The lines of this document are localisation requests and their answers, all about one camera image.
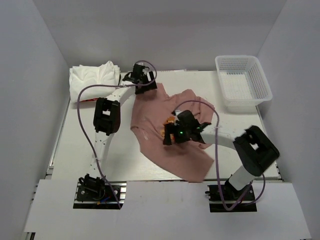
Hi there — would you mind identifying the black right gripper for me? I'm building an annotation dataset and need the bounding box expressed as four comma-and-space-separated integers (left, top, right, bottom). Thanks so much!
163, 122, 191, 146

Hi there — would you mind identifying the pink t shirt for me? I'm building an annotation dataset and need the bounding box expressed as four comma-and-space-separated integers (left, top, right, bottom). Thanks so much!
130, 83, 214, 183

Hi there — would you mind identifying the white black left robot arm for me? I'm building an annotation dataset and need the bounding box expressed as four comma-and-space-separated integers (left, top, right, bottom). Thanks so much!
87, 60, 157, 178

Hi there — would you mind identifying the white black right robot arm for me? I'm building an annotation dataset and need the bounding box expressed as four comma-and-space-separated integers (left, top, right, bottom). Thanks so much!
163, 110, 280, 200

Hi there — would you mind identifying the red folded shirt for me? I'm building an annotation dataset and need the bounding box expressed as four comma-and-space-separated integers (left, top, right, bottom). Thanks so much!
80, 98, 98, 103

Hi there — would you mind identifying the white folded t shirt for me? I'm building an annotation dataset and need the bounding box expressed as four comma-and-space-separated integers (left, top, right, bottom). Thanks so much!
69, 61, 121, 104

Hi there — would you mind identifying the white perforated plastic basket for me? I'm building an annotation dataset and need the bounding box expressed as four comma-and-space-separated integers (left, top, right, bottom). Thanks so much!
215, 55, 273, 108

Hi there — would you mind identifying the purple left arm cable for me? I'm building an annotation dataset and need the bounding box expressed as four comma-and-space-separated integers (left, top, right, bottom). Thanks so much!
76, 59, 158, 210

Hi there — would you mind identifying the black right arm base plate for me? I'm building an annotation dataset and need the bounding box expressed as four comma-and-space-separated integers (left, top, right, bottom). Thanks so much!
205, 184, 257, 213

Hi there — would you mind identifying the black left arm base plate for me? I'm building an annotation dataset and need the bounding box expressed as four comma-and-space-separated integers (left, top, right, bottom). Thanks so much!
73, 182, 127, 210

